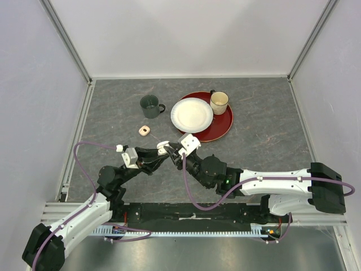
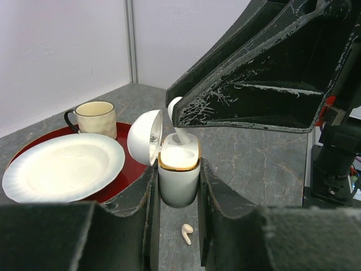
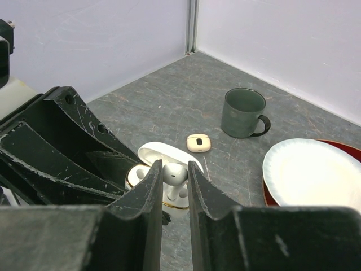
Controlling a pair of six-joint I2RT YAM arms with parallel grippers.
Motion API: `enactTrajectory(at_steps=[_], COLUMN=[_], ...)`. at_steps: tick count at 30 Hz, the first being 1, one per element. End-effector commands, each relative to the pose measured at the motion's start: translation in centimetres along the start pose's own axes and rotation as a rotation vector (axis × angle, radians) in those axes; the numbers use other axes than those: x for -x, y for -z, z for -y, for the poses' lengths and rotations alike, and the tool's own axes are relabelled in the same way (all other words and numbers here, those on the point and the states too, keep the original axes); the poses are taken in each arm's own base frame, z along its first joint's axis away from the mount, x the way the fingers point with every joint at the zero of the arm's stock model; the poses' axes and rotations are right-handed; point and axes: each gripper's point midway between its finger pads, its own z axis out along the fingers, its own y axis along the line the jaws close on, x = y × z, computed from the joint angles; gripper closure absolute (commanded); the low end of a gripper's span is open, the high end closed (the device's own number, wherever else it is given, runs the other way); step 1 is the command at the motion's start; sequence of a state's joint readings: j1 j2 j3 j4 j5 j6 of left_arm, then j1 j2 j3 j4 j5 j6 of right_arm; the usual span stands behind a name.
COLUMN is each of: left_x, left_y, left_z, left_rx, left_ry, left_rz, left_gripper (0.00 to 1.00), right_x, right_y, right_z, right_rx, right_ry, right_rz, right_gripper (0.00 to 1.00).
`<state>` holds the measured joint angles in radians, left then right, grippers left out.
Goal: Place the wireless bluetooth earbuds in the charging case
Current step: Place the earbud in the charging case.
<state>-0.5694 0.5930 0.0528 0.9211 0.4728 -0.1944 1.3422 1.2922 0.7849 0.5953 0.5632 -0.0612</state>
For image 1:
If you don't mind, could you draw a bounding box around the slotted cable duct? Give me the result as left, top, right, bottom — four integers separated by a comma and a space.
89, 225, 280, 238

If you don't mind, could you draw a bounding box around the front aluminium frame rail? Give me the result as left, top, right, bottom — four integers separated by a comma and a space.
40, 202, 347, 226

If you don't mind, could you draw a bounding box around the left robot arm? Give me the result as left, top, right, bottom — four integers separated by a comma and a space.
22, 145, 169, 270

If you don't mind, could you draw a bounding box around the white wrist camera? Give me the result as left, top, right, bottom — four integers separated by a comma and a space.
116, 145, 139, 169
178, 133, 201, 156

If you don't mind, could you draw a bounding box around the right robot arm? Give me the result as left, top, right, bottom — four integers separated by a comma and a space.
164, 143, 346, 222

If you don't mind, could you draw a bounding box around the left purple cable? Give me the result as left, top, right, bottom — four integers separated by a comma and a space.
31, 141, 153, 271

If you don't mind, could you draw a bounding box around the beige cup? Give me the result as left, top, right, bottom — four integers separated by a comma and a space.
209, 90, 229, 115

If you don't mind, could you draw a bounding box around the left rear aluminium post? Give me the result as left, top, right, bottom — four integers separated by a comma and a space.
39, 0, 93, 85

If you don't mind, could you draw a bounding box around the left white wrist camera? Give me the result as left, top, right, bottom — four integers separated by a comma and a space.
116, 145, 139, 169

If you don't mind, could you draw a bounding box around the white plate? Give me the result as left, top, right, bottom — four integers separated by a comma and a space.
170, 98, 213, 133

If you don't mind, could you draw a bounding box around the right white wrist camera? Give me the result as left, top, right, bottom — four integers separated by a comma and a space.
178, 133, 201, 156

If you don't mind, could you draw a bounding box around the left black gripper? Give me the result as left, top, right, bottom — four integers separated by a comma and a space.
117, 146, 169, 186

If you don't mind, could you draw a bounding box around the aluminium post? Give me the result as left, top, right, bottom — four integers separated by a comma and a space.
287, 0, 338, 82
39, 0, 93, 85

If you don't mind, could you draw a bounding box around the dark green mug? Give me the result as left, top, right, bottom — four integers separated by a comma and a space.
140, 95, 166, 119

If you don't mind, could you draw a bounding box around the red round tray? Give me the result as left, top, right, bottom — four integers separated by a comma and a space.
179, 91, 234, 142

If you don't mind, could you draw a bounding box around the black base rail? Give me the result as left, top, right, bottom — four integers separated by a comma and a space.
110, 203, 290, 233

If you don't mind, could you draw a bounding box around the pink earbud case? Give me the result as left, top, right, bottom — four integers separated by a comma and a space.
138, 125, 151, 137

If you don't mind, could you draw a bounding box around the white earbud case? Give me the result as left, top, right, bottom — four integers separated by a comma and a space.
156, 141, 170, 155

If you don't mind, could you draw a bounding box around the right rear aluminium post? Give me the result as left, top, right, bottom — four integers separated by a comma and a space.
287, 0, 338, 82

